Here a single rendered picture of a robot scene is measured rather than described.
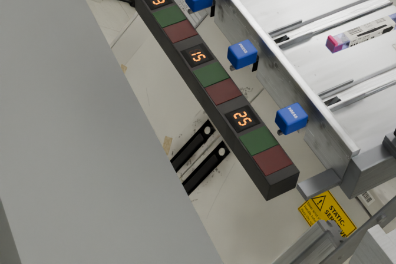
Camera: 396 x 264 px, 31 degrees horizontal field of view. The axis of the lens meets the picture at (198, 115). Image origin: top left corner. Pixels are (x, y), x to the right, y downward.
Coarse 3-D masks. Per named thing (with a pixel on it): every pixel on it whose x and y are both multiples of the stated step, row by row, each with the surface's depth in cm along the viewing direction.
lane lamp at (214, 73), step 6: (210, 66) 88; (216, 66) 88; (198, 72) 87; (204, 72) 87; (210, 72) 87; (216, 72) 87; (222, 72) 88; (198, 78) 87; (204, 78) 87; (210, 78) 87; (216, 78) 87; (222, 78) 87; (204, 84) 86; (210, 84) 86
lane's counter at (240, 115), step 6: (240, 108) 84; (246, 108) 84; (228, 114) 84; (234, 114) 84; (240, 114) 84; (246, 114) 84; (252, 114) 84; (234, 120) 83; (240, 120) 83; (246, 120) 83; (252, 120) 83; (258, 120) 83; (234, 126) 83; (240, 126) 83; (246, 126) 83; (252, 126) 83
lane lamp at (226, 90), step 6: (216, 84) 86; (222, 84) 86; (228, 84) 86; (234, 84) 86; (210, 90) 86; (216, 90) 86; (222, 90) 86; (228, 90) 86; (234, 90) 86; (210, 96) 85; (216, 96) 85; (222, 96) 85; (228, 96) 85; (234, 96) 85; (216, 102) 85; (222, 102) 85
